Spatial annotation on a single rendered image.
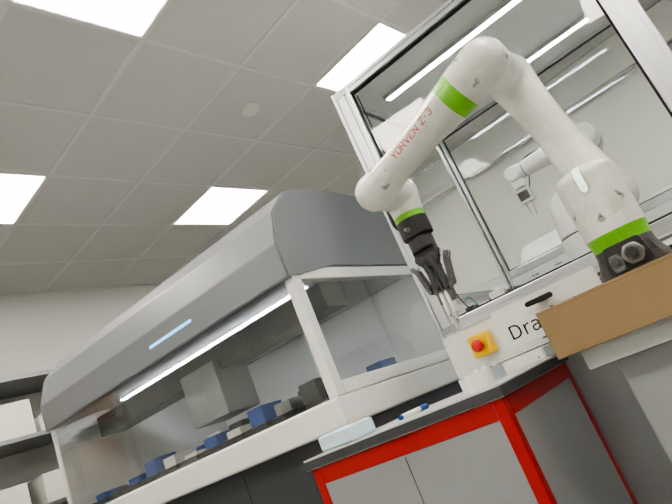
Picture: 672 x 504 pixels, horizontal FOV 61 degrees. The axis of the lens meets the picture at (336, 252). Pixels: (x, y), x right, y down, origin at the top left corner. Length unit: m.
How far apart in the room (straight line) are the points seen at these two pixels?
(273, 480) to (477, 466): 1.12
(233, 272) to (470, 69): 1.25
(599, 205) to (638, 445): 0.86
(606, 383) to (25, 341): 4.47
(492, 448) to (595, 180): 0.63
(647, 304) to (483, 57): 0.66
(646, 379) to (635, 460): 0.69
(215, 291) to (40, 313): 3.29
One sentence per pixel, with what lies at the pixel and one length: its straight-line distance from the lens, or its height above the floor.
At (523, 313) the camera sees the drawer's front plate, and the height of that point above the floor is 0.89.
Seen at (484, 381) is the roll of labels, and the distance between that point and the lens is 1.47.
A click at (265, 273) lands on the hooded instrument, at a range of 2.16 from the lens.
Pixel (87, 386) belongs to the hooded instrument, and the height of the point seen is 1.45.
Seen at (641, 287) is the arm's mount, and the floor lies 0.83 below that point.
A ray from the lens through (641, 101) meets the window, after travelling 1.94.
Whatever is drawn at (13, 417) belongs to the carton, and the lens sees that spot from 4.64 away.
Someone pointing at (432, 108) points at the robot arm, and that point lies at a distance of 1.48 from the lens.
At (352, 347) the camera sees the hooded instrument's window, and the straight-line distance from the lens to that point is 2.24.
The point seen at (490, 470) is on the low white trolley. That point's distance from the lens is 1.43.
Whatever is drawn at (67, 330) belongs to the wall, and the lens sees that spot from 5.51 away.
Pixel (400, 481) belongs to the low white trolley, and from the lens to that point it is 1.54.
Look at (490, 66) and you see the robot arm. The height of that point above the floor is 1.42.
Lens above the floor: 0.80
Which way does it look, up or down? 16 degrees up
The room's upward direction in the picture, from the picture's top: 23 degrees counter-clockwise
